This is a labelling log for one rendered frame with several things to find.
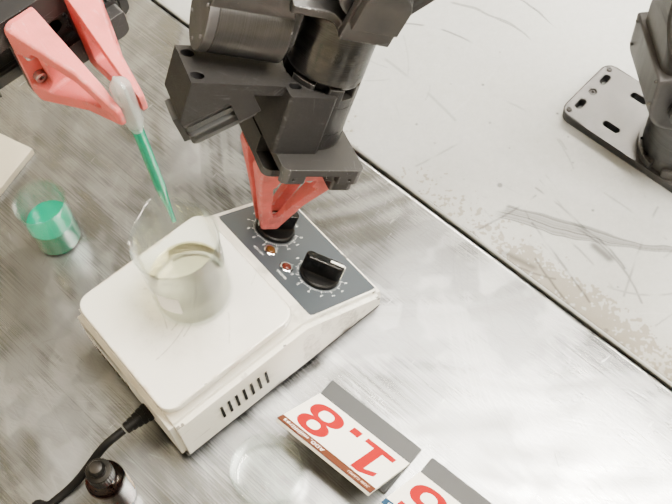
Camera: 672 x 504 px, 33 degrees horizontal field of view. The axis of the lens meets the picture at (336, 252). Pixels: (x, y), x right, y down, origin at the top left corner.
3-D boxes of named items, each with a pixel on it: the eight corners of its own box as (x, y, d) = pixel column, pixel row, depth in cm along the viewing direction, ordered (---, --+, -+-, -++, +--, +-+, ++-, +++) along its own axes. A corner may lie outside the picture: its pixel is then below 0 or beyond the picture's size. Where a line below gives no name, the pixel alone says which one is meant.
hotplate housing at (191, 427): (285, 206, 99) (274, 154, 92) (385, 308, 93) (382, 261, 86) (72, 364, 93) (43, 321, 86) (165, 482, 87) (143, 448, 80)
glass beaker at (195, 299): (249, 312, 85) (233, 258, 77) (168, 345, 84) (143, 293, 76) (217, 237, 88) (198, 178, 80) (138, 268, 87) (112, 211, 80)
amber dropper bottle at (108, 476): (132, 517, 86) (109, 489, 80) (93, 512, 87) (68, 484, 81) (141, 478, 88) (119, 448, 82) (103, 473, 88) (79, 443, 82)
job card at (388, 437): (332, 381, 90) (328, 360, 87) (421, 450, 87) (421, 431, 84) (281, 438, 88) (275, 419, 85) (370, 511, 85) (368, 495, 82)
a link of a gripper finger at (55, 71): (180, 31, 62) (85, -63, 66) (73, 105, 61) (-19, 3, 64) (202, 104, 68) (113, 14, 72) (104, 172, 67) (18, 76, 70)
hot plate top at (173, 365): (202, 214, 89) (200, 209, 89) (299, 318, 85) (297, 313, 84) (75, 306, 86) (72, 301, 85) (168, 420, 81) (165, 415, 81)
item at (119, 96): (131, 119, 67) (112, 72, 63) (144, 133, 66) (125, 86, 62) (121, 126, 67) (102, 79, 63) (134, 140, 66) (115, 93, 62)
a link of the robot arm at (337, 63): (273, 92, 79) (302, 7, 74) (260, 45, 82) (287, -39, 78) (366, 105, 81) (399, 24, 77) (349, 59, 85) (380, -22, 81)
